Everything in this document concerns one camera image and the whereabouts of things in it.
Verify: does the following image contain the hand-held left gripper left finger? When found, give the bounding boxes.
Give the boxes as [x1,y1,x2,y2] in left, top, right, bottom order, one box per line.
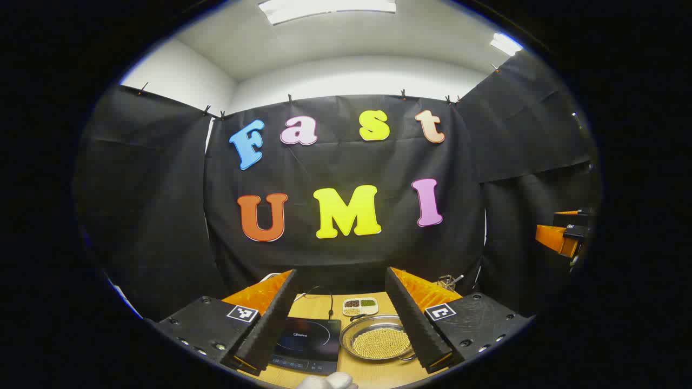
[154,269,298,377]

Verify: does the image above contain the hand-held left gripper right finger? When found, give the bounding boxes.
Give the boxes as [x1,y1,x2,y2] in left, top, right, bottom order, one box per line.
[385,266,534,374]

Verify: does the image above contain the black induction cooktop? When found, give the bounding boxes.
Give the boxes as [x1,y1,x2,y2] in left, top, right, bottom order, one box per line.
[269,317,342,375]

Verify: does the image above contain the stainless steel pot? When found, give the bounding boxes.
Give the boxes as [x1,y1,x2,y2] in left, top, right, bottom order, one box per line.
[340,315,417,363]

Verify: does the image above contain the pile of soybeans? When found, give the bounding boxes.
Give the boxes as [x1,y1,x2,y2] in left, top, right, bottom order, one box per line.
[352,327,411,360]

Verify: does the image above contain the white divided dish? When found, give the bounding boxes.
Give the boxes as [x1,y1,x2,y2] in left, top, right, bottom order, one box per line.
[342,298,379,317]

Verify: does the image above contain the black backdrop cloth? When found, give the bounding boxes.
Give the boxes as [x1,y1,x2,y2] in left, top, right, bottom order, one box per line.
[73,50,602,322]

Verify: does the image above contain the ceiling light panel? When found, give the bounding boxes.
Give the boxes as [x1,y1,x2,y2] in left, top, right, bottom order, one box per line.
[490,32,524,57]

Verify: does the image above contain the row of cloth clips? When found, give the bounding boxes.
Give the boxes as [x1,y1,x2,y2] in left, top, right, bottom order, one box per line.
[138,64,501,120]

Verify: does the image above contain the black power cable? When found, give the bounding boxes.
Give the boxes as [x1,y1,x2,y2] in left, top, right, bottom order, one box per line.
[296,286,335,320]

